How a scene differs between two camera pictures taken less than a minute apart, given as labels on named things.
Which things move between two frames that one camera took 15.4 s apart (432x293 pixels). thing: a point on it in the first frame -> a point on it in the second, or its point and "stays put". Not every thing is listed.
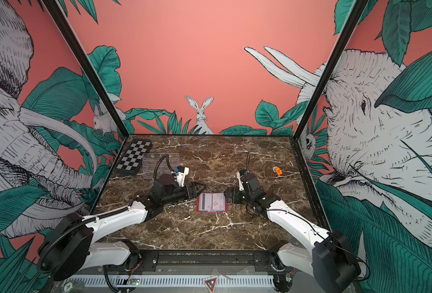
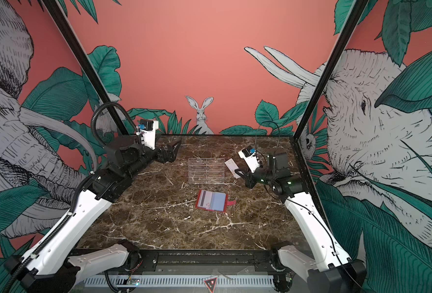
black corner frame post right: x=330 y=71 stays put
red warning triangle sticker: x=211 y=284 stays put
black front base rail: x=203 y=259 stays put
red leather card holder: x=212 y=202 stays put
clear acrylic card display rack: x=150 y=160 -> x=206 y=170
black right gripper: x=237 y=196 -> x=250 y=179
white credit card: x=218 y=202 -> x=232 y=166
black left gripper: x=198 y=187 -> x=171 y=156
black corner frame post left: x=63 y=25 stays put
